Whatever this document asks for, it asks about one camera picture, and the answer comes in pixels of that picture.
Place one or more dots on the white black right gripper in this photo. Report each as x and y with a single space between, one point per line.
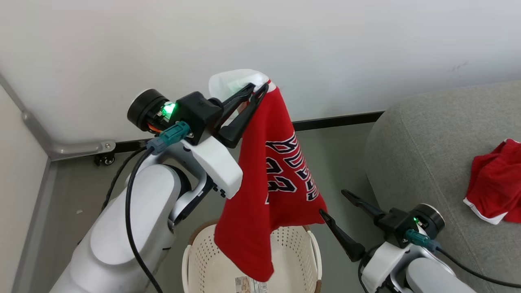
382 264

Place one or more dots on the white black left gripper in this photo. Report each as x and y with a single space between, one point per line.
220 167

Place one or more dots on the red basketball jersey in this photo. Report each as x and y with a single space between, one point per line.
260 219
494 183

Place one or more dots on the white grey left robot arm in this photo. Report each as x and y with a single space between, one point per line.
122 244

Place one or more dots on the printed paper basket label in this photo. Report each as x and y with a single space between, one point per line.
248 285

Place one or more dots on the beige perforated plastic laundry basket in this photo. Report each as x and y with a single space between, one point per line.
203 264

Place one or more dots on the grey fabric sofa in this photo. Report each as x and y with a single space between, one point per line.
427 162

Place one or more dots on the small black caster wheel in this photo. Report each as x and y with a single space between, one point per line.
106 160

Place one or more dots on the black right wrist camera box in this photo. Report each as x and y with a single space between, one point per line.
397 226

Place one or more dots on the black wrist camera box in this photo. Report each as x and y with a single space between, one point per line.
197 112
397 226

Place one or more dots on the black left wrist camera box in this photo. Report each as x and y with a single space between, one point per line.
197 112

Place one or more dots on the black wall baseboard strip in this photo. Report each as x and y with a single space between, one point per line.
333 121

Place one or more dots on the grey metal partition frame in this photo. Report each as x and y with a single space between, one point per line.
77 148

